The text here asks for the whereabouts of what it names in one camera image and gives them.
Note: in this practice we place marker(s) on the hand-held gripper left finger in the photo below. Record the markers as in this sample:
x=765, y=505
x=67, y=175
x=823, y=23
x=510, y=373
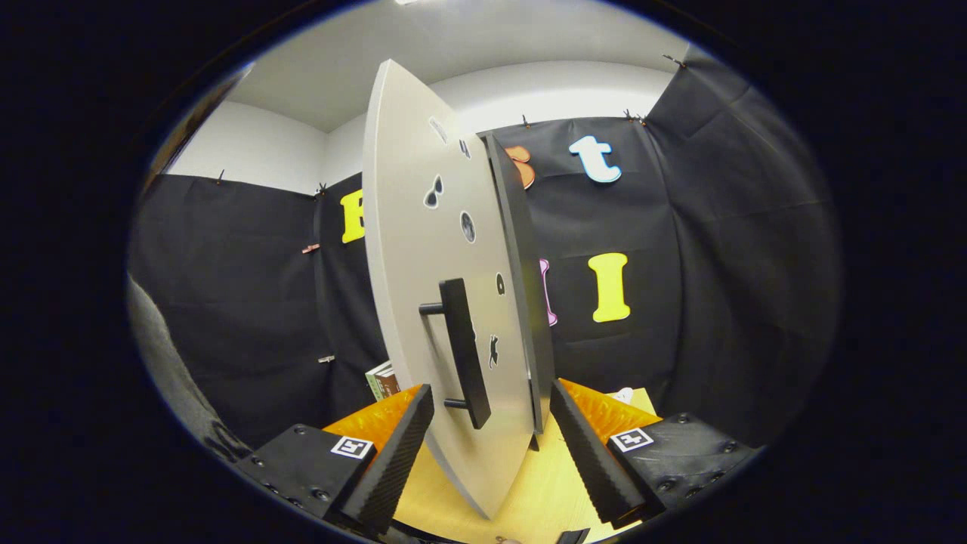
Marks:
x=393, y=461

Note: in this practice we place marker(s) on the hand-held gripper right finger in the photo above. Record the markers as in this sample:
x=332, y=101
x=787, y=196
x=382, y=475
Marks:
x=589, y=453

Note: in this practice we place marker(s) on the beige cabinet door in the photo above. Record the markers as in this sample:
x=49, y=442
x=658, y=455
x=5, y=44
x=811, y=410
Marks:
x=408, y=249

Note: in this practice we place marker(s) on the green book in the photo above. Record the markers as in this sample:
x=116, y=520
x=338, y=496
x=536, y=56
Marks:
x=375, y=380

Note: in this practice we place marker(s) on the dark grey cabinet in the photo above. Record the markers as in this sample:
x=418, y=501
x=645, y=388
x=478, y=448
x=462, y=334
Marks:
x=521, y=249

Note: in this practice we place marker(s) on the black backdrop cloth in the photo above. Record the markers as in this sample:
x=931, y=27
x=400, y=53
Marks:
x=718, y=264

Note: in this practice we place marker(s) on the person's grey clothing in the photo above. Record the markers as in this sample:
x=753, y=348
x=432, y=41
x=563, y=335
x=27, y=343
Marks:
x=174, y=378

